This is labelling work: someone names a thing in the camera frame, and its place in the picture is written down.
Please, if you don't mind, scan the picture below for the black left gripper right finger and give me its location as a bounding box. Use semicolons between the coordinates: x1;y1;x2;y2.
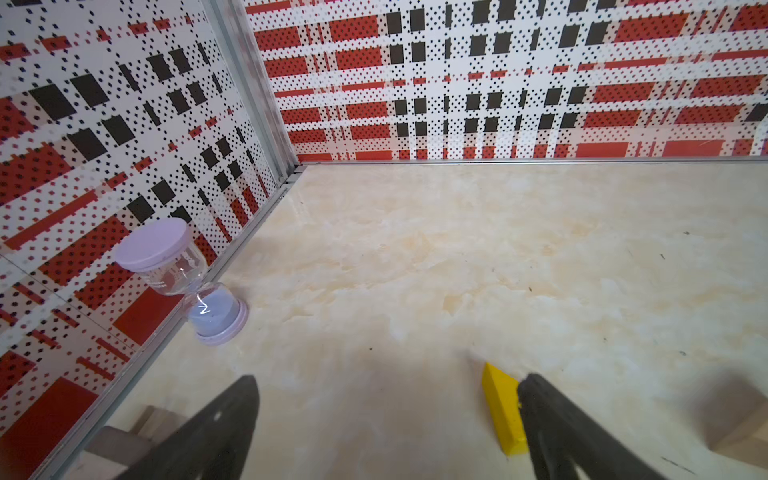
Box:
517;373;663;479

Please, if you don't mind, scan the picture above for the yellow triangle block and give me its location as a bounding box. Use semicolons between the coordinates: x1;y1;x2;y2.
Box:
482;363;529;456

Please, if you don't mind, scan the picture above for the purple sand hourglass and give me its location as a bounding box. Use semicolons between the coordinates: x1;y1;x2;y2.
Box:
115;217;248;346

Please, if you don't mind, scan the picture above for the natural wood rectangular block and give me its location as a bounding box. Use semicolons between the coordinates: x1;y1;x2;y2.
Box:
710;401;767;470

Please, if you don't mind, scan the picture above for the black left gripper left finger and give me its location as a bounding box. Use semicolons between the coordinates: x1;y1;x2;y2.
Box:
119;375;260;479

